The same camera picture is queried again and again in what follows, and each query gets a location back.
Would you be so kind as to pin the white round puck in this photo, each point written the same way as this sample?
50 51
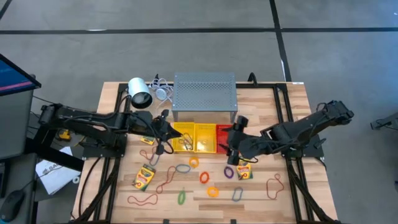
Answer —
161 94

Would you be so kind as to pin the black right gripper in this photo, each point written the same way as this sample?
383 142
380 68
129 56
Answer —
237 140

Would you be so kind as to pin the large Crayola crayon box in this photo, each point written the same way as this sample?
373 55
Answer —
143 178
245 172

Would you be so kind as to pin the black computer mouse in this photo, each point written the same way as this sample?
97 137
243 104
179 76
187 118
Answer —
11 205

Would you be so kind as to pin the white label sticker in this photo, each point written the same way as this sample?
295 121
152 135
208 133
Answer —
297 83

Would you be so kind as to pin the brown rubber band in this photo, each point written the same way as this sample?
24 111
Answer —
180 146

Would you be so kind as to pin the dark grey desk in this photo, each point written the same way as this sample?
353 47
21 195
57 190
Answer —
29 174

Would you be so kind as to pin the large red rubber band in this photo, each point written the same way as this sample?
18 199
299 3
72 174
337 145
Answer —
128 199

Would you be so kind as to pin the white paper sheet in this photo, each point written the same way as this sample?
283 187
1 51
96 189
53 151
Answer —
56 180

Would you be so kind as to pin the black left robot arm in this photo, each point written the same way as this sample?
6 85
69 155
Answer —
93 119

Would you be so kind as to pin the monitor with blue screen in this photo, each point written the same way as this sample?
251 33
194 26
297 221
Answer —
12 77

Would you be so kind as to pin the yellow plastic basket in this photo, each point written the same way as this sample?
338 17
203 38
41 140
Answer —
205 138
175 147

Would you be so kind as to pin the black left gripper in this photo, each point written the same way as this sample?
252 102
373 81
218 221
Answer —
158 127

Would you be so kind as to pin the white cylindrical spot lamp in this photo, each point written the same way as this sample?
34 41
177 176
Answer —
138 88

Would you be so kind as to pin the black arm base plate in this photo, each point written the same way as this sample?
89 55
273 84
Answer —
311 152
93 152

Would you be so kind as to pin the grey floor stand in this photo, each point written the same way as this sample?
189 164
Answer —
388 123

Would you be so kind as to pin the small crayon box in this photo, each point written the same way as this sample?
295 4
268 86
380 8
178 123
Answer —
147 140

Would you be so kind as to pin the grey perforated metal shelf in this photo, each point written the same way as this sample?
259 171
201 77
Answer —
205 93

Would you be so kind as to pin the grey cabinet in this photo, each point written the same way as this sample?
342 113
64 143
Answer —
15 124

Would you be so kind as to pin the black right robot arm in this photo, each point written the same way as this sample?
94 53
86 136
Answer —
311 121

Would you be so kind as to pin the red plastic basket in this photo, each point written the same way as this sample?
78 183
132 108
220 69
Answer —
221 133

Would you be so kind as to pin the black stand beam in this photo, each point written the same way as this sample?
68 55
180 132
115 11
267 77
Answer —
53 155

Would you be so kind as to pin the long red rubber band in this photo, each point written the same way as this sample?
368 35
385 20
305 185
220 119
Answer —
167 180

